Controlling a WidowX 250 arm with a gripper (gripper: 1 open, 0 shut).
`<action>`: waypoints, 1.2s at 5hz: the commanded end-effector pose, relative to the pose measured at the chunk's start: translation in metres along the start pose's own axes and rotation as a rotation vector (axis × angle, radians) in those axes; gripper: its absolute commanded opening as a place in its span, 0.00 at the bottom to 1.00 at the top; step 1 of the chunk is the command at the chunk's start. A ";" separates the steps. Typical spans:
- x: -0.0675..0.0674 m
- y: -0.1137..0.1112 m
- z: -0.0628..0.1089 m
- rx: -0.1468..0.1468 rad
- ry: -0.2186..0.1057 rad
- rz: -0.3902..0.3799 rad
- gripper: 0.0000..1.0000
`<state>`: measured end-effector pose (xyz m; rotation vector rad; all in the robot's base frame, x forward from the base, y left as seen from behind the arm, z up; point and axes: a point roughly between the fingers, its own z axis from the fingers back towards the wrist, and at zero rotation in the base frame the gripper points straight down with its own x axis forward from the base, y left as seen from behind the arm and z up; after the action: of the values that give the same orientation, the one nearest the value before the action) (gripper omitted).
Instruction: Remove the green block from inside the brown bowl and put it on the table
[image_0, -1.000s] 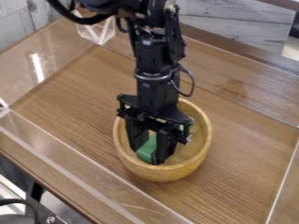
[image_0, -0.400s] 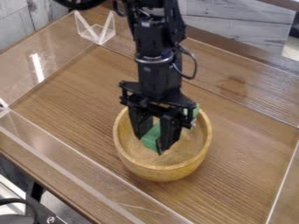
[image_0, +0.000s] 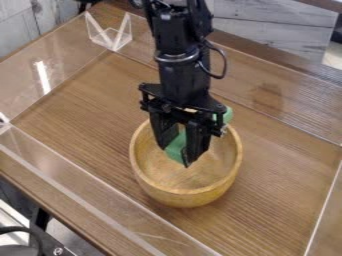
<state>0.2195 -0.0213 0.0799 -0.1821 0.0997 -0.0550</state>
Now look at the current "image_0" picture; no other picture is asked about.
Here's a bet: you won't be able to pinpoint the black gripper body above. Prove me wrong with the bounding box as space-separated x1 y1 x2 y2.
140 56 228 137

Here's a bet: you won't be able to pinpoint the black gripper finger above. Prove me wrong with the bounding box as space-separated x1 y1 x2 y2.
150 112 180 149
182 119 213 167

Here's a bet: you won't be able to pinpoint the green rectangular block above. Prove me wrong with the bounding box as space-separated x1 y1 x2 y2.
165 107 234 164

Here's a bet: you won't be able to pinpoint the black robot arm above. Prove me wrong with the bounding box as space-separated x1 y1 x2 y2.
140 0 232 166

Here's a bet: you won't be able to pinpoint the brown wooden bowl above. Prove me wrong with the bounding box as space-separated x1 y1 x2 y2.
130 120 244 208

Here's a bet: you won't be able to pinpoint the clear acrylic tray walls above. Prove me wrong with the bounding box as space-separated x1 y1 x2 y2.
0 18 342 256

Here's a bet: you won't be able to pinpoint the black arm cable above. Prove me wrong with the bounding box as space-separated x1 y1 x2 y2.
196 38 229 80

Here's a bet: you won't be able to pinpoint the black table leg frame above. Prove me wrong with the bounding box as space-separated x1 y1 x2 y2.
30 207 78 256

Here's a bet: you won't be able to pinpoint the black cable on floor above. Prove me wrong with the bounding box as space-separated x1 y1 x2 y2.
0 227 46 256

